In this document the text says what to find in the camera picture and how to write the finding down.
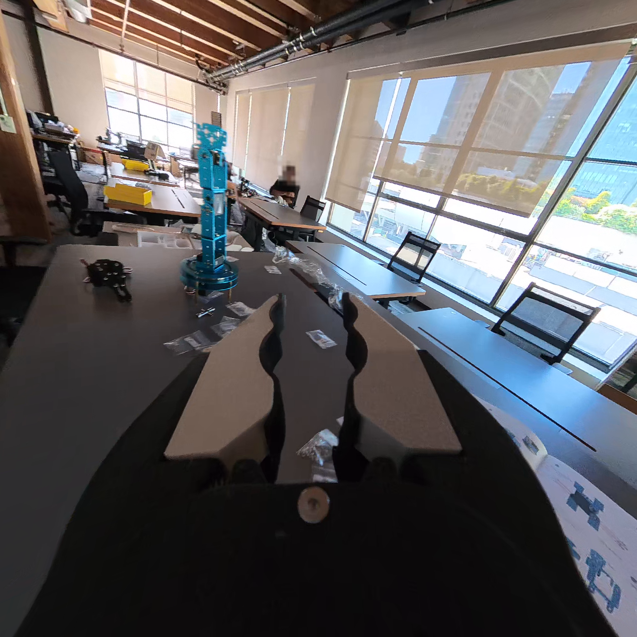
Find white organiser tray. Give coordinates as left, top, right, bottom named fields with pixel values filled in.
left=136, top=229, right=196, bottom=250

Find cream roller blind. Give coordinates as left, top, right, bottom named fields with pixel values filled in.
left=285, top=82, right=318, bottom=166
left=248, top=86, right=290, bottom=173

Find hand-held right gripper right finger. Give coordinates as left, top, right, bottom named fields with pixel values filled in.
left=335, top=292, right=463, bottom=483

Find wooden pillar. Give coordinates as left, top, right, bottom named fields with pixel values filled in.
left=0, top=14, right=54, bottom=246

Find black metal claw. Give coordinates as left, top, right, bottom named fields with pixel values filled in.
left=81, top=257, right=135, bottom=303

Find large office window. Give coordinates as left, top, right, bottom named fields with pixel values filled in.
left=326, top=55, right=637, bottom=371

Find grey slotted desk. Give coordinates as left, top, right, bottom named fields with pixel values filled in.
left=397, top=307, right=637, bottom=493
left=285, top=240, right=427, bottom=300

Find white roller blind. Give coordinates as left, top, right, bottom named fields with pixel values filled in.
left=322, top=71, right=405, bottom=213

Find translucent roller blind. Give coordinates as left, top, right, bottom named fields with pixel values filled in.
left=372, top=42, right=634, bottom=218

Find black mesh office chair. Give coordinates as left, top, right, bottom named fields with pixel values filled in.
left=386, top=231, right=442, bottom=285
left=491, top=282, right=601, bottom=366

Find wood edged desk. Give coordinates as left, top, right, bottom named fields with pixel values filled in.
left=104, top=185, right=203, bottom=221
left=238, top=196, right=327, bottom=233

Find black swivel chair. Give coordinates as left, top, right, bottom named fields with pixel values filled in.
left=41, top=148, right=106, bottom=236

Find far office window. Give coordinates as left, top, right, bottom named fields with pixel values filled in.
left=99, top=49, right=196, bottom=151

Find printed instruction booklet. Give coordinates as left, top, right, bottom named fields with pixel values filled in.
left=472, top=392, right=637, bottom=619

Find small clear parts bag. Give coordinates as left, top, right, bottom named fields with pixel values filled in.
left=296, top=428, right=341, bottom=482

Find black ceiling pipes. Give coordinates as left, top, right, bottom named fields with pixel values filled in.
left=203, top=0, right=430, bottom=86

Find cluster of clear packets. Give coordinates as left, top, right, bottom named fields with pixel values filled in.
left=163, top=264, right=340, bottom=356

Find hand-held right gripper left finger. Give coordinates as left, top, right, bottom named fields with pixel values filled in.
left=163, top=293, right=288, bottom=482

